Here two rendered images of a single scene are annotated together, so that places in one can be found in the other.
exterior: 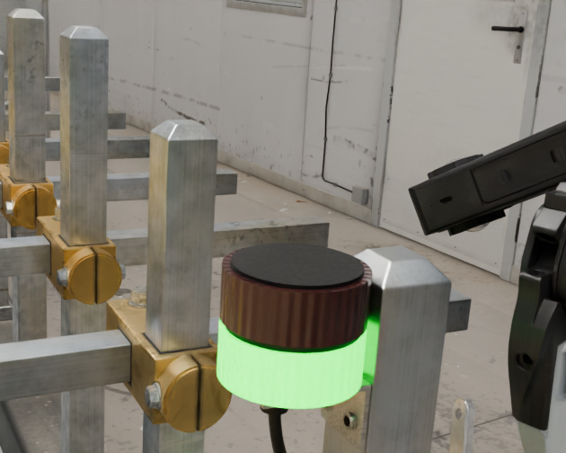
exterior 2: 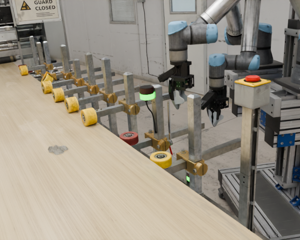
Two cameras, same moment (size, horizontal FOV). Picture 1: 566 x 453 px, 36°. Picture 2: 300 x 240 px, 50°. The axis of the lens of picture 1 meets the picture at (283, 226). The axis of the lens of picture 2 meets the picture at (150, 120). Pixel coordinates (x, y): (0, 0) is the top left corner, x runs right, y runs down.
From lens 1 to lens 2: 98 cm
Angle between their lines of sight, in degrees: 5
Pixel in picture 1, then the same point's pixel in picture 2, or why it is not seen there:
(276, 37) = (127, 31)
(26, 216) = (94, 91)
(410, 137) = not seen: hidden behind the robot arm
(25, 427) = not seen: hidden behind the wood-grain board
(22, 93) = (89, 68)
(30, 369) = (111, 110)
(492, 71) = not seen: hidden behind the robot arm
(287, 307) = (145, 90)
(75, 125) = (106, 74)
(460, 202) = (162, 78)
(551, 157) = (170, 72)
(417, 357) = (159, 94)
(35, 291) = (96, 105)
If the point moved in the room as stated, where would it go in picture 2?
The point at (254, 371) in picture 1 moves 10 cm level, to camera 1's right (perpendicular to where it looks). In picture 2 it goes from (144, 97) to (168, 95)
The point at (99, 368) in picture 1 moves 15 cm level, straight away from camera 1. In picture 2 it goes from (120, 108) to (115, 100)
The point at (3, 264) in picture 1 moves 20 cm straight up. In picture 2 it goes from (96, 99) to (92, 63)
